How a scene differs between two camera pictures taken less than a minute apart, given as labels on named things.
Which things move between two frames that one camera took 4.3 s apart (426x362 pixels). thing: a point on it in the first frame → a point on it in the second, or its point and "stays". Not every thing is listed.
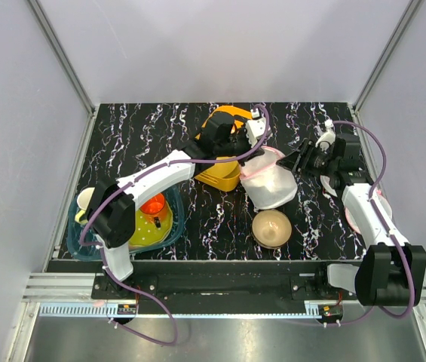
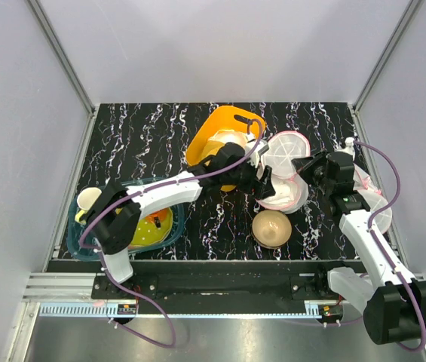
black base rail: [212, 286] stays
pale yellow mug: [83, 200] stays
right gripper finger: [292, 161] → [312, 167]
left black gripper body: [235, 146] → [244, 178]
